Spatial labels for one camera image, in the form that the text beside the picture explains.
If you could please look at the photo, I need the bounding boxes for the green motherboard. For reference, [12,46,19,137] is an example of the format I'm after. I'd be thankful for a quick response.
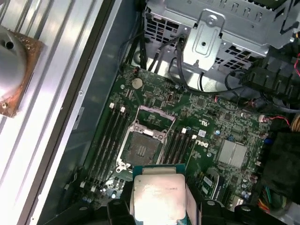
[67,62,278,225]

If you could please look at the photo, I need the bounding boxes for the silver drive cage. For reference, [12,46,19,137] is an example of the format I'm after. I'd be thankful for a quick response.
[142,0,300,73]

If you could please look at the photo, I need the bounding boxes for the wire locking lever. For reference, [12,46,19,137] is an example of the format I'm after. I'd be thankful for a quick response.
[160,131,169,165]
[133,105,142,126]

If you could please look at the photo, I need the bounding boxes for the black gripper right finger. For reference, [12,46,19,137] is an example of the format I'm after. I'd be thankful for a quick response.
[187,185,263,225]

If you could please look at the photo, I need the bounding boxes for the metal socket cover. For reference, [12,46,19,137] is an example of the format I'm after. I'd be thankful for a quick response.
[131,105,177,138]

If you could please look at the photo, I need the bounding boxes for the RAM slot black clips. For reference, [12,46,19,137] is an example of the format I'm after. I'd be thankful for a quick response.
[164,127,181,165]
[97,110,131,190]
[85,106,120,188]
[174,131,192,166]

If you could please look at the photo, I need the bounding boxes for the silver chipset heatsink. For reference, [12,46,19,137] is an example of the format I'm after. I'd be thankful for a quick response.
[217,139,248,168]

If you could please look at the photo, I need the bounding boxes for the CPU socket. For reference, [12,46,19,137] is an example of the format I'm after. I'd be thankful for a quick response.
[116,126,169,174]

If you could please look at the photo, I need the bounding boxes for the round coin battery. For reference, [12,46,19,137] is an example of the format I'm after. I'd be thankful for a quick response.
[131,78,143,90]

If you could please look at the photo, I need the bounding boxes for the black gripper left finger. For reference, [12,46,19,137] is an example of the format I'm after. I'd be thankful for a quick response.
[43,181,135,225]

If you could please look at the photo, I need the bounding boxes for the black open PC case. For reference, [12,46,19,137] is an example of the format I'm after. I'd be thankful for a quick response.
[17,0,300,225]

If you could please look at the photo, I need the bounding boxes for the black plastic shroud box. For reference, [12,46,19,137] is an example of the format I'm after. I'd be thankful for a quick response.
[259,131,300,213]

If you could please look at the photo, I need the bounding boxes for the brown square base plate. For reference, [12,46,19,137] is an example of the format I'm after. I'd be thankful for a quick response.
[0,31,45,119]

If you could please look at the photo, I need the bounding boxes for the silver CPU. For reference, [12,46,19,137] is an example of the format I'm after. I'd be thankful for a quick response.
[130,164,188,222]

